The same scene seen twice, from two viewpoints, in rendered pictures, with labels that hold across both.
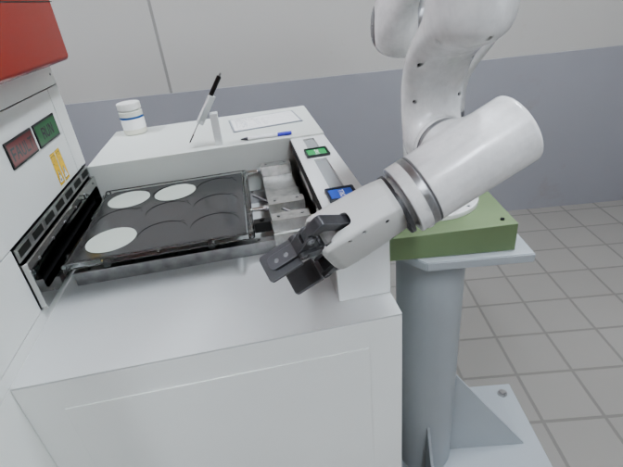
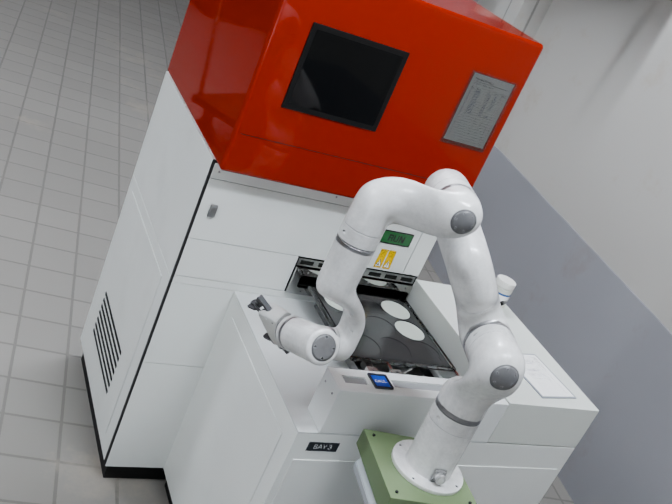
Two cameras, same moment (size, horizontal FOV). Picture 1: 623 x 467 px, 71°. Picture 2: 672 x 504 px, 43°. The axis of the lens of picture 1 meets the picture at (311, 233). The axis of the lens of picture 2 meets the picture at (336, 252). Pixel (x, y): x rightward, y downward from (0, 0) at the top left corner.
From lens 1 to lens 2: 1.88 m
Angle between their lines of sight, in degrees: 57
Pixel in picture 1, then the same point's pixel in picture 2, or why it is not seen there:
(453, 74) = (348, 317)
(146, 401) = (240, 347)
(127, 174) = (423, 303)
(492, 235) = (381, 489)
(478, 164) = (293, 333)
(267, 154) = not seen: hidden behind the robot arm
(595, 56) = not seen: outside the picture
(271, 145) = not seen: hidden behind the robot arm
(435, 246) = (368, 460)
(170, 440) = (229, 378)
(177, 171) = (438, 329)
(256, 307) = (299, 373)
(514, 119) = (310, 331)
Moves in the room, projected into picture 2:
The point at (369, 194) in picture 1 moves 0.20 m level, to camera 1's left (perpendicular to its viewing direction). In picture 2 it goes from (280, 311) to (265, 266)
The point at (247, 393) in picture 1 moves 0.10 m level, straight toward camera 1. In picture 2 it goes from (252, 392) to (220, 392)
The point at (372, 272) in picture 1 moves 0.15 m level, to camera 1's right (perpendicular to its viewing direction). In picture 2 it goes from (322, 409) to (336, 450)
